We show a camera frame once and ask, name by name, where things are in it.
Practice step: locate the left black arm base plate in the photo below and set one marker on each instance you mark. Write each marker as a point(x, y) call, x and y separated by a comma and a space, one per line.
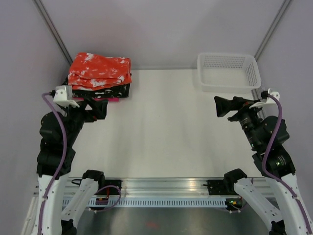
point(111, 188)

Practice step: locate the folded black white-speckled trousers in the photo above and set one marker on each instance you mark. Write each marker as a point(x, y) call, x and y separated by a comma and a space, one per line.
point(121, 91)

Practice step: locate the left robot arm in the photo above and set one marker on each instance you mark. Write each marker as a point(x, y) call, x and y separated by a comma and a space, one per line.
point(54, 162)

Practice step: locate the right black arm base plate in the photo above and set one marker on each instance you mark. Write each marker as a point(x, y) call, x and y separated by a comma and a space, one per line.
point(219, 188)

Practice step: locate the aluminium front rail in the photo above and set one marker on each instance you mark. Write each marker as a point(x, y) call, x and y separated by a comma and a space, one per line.
point(168, 186)

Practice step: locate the left aluminium frame post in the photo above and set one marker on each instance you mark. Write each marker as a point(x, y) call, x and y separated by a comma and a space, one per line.
point(53, 30)

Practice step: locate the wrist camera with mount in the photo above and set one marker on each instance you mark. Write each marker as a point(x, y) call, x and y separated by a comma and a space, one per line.
point(266, 98)
point(63, 97)

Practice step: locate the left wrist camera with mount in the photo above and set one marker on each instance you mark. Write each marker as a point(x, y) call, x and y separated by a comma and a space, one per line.
point(63, 97)

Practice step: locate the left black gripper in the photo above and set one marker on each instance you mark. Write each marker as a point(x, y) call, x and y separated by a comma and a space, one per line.
point(100, 106)

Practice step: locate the white slotted cable duct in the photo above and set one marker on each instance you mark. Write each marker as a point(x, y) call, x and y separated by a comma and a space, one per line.
point(132, 202)

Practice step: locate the folded pink trousers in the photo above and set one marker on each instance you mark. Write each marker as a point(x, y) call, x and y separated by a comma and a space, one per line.
point(79, 99)

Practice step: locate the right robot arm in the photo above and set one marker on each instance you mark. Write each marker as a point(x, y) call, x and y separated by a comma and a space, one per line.
point(266, 138)

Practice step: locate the white perforated plastic basket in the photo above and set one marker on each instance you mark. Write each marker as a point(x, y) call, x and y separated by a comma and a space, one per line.
point(228, 73)

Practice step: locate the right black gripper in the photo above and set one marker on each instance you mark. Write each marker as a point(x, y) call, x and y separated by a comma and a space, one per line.
point(224, 105)

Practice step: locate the right aluminium frame post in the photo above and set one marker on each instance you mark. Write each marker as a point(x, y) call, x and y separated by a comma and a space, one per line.
point(272, 28)

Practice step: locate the orange white tie-dye trousers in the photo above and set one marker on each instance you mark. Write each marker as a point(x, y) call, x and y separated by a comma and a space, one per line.
point(91, 72)

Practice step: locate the aluminium frame post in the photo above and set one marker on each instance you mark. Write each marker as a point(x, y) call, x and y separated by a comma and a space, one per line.
point(272, 28)
point(53, 30)

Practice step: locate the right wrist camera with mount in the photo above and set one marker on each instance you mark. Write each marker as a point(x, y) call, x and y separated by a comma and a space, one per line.
point(266, 98)

